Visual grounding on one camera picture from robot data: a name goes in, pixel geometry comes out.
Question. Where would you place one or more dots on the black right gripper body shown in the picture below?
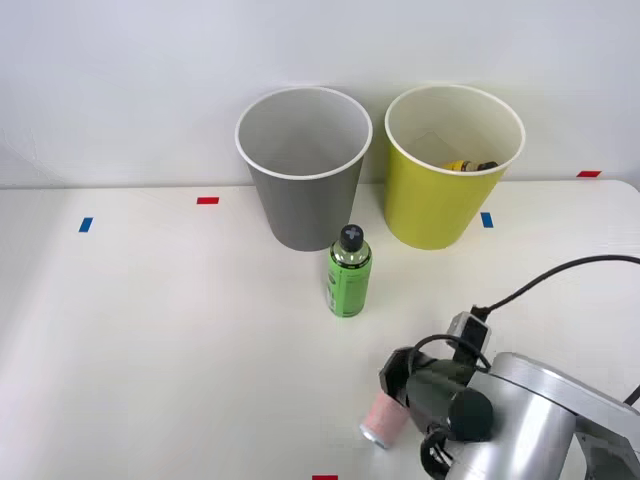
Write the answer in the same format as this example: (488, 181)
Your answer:
(396, 372)

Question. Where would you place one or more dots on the pink drink can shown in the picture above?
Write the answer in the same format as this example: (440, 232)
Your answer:
(382, 417)

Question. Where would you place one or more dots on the silver and black right arm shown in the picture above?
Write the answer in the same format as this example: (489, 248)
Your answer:
(525, 420)

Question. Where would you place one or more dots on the green label plastic bottle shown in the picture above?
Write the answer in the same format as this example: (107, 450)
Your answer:
(348, 285)

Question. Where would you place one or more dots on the yellow-green plastic waste bin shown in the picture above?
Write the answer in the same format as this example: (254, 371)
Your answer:
(430, 205)

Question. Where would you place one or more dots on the grey plastic waste bin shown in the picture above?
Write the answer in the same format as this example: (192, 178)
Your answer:
(305, 210)

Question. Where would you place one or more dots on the yellow plastic bottle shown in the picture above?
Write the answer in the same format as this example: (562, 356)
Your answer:
(462, 165)

